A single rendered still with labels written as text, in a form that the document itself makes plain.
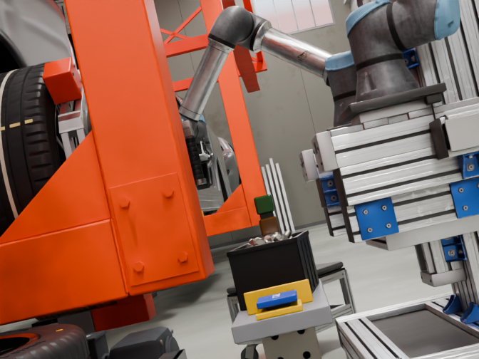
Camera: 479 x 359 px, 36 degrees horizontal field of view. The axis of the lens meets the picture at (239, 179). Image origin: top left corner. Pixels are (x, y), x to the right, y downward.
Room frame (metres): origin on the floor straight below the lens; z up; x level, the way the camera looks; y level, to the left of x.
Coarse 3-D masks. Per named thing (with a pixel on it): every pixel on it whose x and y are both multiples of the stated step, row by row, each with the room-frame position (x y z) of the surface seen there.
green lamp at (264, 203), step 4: (260, 196) 1.63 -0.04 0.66; (264, 196) 1.63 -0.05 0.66; (268, 196) 1.63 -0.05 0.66; (256, 200) 1.63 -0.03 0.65; (260, 200) 1.63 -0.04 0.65; (264, 200) 1.63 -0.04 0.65; (268, 200) 1.63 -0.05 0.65; (272, 200) 1.66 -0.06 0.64; (256, 204) 1.63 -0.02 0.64; (260, 204) 1.63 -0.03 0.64; (264, 204) 1.63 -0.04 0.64; (268, 204) 1.63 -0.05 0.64; (272, 204) 1.63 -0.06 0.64; (256, 208) 1.63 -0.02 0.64; (260, 208) 1.63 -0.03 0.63; (264, 208) 1.63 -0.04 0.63; (268, 208) 1.63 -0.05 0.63; (272, 208) 1.63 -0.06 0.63; (260, 212) 1.63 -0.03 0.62; (264, 212) 1.63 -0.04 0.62; (268, 212) 1.63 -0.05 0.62
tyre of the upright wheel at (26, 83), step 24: (24, 72) 1.96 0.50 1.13; (24, 96) 1.87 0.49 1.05; (48, 96) 1.89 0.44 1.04; (24, 120) 1.83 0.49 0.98; (48, 120) 1.85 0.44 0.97; (24, 144) 1.81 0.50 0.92; (48, 144) 1.81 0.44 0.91; (0, 168) 1.80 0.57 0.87; (24, 168) 1.80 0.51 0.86; (48, 168) 1.80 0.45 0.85; (0, 192) 1.81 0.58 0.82; (24, 192) 1.80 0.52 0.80; (0, 216) 1.81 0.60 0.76
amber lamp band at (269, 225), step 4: (260, 220) 1.63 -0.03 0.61; (264, 220) 1.63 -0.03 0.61; (268, 220) 1.63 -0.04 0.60; (272, 220) 1.63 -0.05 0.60; (276, 220) 1.63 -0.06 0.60; (260, 224) 1.63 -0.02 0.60; (264, 224) 1.63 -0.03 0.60; (268, 224) 1.63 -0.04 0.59; (272, 224) 1.63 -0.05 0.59; (276, 224) 1.63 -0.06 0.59; (260, 228) 1.63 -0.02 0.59; (264, 228) 1.63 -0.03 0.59; (268, 228) 1.63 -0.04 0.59; (272, 228) 1.63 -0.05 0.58; (276, 228) 1.63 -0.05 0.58; (264, 232) 1.63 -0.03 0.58; (268, 232) 1.63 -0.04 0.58; (272, 232) 1.63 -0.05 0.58
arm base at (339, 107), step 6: (354, 90) 2.20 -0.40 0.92; (336, 96) 2.23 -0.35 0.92; (342, 96) 2.21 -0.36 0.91; (348, 96) 2.20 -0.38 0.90; (354, 96) 2.20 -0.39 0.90; (336, 102) 2.23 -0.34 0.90; (342, 102) 2.21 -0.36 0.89; (348, 102) 2.20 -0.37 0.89; (354, 102) 2.19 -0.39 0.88; (336, 108) 2.23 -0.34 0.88; (342, 108) 2.22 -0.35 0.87; (336, 114) 2.23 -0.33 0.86; (336, 120) 2.23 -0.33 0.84; (336, 126) 2.23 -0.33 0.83
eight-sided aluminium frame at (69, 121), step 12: (84, 96) 1.93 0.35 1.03; (60, 108) 1.89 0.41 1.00; (72, 108) 1.94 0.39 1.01; (84, 108) 1.90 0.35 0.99; (60, 120) 1.85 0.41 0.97; (72, 120) 1.85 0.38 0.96; (84, 120) 1.86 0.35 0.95; (60, 132) 1.85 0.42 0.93; (72, 132) 1.85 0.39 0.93; (84, 132) 1.85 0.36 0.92; (72, 144) 1.87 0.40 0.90
